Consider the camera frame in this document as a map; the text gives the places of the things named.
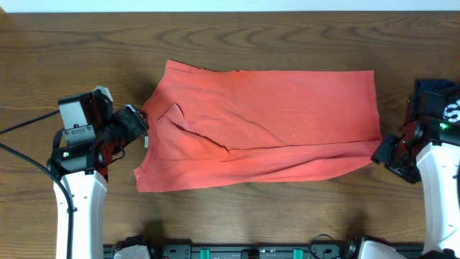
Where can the navy blue t-shirt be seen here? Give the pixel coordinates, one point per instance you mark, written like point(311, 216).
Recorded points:
point(435, 86)

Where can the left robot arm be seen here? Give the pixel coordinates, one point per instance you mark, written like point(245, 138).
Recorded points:
point(80, 193)

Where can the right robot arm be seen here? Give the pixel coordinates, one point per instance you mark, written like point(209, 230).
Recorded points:
point(428, 152)

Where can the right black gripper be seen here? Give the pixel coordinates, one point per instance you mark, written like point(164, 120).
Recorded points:
point(382, 153)

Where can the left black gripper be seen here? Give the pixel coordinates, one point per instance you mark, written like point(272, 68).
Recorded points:
point(133, 122)

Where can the red t-shirt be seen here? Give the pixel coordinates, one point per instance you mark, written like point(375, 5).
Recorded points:
point(211, 128)

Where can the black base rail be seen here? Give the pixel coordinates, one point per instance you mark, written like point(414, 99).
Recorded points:
point(321, 246)

